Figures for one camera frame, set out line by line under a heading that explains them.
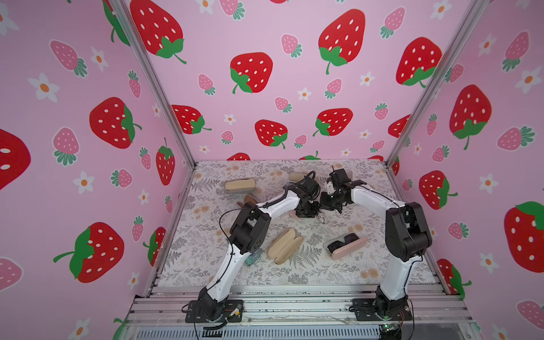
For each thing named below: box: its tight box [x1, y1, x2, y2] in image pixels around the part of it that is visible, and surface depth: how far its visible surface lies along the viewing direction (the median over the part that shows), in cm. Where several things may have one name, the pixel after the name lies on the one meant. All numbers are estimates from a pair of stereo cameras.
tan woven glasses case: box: [267, 228, 304, 265], surface depth 91 cm
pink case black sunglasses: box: [323, 233, 368, 260], surface depth 85 cm
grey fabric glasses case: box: [224, 178, 257, 195], surface depth 113 cm
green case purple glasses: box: [244, 251, 262, 267], surface depth 87 cm
